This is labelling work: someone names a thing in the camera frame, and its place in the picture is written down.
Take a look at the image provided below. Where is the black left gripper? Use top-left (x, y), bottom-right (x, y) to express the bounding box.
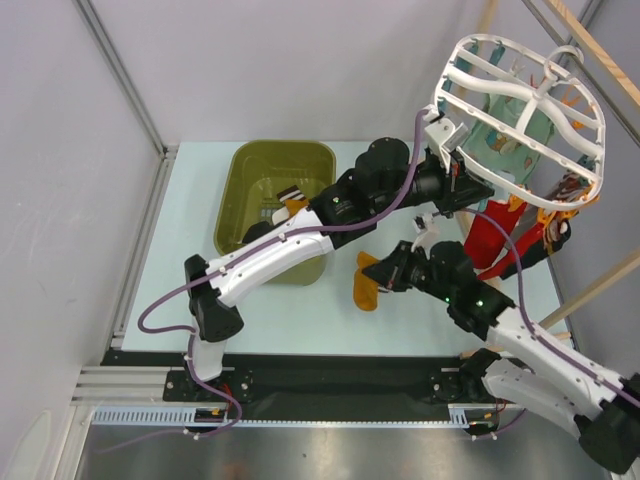
top-left (371, 145), bottom-right (491, 218)

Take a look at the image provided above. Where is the red patterned sock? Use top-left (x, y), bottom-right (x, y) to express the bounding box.
top-left (464, 199), bottom-right (527, 270)
top-left (479, 223), bottom-right (547, 281)

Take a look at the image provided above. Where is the white round clip hanger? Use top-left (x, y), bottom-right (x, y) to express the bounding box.
top-left (433, 33), bottom-right (606, 201)

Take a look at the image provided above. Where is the black sock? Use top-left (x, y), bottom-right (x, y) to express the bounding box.
top-left (242, 221), bottom-right (273, 245)

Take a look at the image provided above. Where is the mustard yellow striped sock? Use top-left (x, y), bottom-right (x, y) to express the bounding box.
top-left (271, 185), bottom-right (309, 224)

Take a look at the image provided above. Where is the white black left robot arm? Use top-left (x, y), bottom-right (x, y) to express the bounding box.
top-left (184, 137), bottom-right (494, 400)

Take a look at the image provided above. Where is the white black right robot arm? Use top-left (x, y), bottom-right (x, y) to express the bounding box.
top-left (362, 241), bottom-right (639, 475)

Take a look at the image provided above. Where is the wooden hanger stand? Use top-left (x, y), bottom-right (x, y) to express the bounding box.
top-left (459, 0), bottom-right (640, 359)

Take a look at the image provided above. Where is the mint green cloth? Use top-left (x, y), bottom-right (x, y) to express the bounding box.
top-left (462, 95), bottom-right (555, 184)

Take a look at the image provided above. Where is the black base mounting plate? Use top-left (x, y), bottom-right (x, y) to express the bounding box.
top-left (101, 350), bottom-right (505, 416)

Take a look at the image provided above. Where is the olive green plastic basket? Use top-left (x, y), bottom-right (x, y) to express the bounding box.
top-left (213, 140), bottom-right (336, 255)

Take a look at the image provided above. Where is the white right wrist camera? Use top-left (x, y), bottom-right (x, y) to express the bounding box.
top-left (411, 213), bottom-right (440, 252)

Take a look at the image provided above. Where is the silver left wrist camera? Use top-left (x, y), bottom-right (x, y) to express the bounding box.
top-left (424, 115), bottom-right (469, 164)

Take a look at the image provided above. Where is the white slotted cable duct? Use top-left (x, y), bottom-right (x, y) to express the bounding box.
top-left (92, 404), bottom-right (496, 429)

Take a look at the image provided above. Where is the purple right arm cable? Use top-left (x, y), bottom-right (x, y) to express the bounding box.
top-left (462, 207), bottom-right (640, 441)

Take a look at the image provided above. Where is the aluminium frame post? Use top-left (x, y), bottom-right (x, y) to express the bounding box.
top-left (72, 0), bottom-right (167, 158)

